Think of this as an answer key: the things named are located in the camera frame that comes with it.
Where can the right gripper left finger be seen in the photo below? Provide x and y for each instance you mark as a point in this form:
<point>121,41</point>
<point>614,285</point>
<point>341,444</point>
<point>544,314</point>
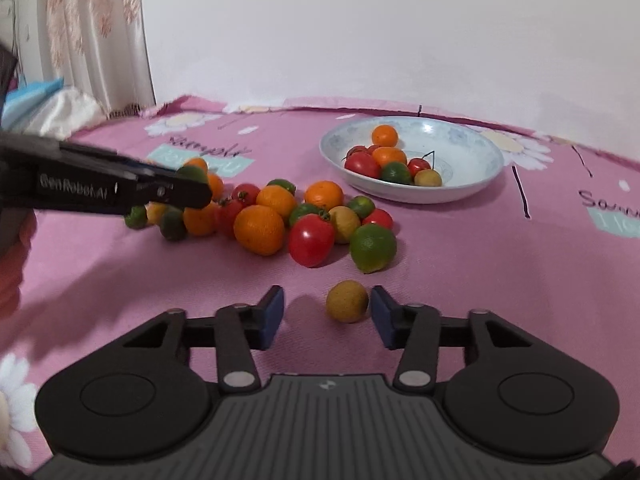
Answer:
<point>239,330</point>

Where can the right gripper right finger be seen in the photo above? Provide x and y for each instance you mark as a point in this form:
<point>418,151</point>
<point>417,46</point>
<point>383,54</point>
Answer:
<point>415,330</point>

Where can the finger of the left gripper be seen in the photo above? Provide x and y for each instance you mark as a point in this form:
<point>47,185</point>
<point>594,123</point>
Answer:
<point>150,187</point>

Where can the red cherry tomato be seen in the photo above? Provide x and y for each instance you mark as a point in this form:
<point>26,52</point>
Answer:
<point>380,217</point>

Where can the brown yellow longan fruit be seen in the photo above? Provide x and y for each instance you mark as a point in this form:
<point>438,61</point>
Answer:
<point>429,178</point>

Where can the dark green lime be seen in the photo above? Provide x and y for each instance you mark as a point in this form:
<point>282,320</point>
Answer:
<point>396,172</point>

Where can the small red cherry fruit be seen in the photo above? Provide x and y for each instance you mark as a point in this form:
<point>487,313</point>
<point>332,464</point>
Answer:
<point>417,164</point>

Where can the large red tomato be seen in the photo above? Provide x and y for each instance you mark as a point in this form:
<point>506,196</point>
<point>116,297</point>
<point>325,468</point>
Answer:
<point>364,164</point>

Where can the green yellow lime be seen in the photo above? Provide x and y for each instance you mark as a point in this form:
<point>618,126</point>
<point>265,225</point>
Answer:
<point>172,225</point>

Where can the person left hand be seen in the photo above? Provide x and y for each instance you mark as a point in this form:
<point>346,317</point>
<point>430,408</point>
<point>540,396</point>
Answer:
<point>12,267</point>

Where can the white bedding pile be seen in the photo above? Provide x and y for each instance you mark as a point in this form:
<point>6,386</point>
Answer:
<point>50,109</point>

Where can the green lime right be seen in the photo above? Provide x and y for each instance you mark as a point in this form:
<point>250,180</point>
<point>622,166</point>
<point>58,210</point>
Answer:
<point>372,248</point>

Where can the orange green mottled citrus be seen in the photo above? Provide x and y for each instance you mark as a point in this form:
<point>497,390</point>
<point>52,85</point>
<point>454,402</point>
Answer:
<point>260,230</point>

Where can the tall red tomato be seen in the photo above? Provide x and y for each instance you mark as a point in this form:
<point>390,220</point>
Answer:
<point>311,239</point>

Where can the beige patterned curtain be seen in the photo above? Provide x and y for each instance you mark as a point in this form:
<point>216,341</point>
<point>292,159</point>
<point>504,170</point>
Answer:
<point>98,46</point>

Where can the pink floral tablecloth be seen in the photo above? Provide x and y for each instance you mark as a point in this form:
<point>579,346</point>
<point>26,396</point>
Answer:
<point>108,368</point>

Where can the blue white ceramic plate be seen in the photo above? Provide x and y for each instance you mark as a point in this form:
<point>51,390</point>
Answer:
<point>466,161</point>

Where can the small orange kumquat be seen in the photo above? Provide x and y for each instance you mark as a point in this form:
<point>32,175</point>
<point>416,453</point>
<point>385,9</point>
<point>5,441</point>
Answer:
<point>384,135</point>

